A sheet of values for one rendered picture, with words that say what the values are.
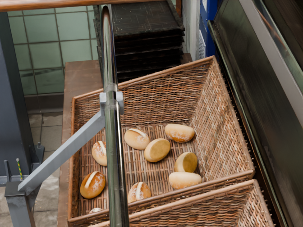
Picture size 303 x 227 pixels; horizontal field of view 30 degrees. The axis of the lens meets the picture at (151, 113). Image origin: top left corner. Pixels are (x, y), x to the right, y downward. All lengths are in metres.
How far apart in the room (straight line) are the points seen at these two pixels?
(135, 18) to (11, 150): 0.92
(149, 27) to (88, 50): 0.98
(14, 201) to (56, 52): 1.73
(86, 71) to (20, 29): 0.66
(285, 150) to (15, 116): 1.47
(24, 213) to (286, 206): 0.56
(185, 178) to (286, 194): 0.52
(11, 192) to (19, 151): 1.35
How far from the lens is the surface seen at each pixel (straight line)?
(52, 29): 2.83
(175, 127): 1.84
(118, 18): 2.01
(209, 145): 1.73
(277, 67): 0.73
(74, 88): 2.18
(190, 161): 1.74
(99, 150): 1.79
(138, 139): 1.83
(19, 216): 1.28
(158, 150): 1.78
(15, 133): 2.52
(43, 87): 3.01
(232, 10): 1.70
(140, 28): 1.94
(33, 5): 1.41
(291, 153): 1.21
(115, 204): 0.87
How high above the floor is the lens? 1.79
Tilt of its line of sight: 37 degrees down
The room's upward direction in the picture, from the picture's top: 2 degrees counter-clockwise
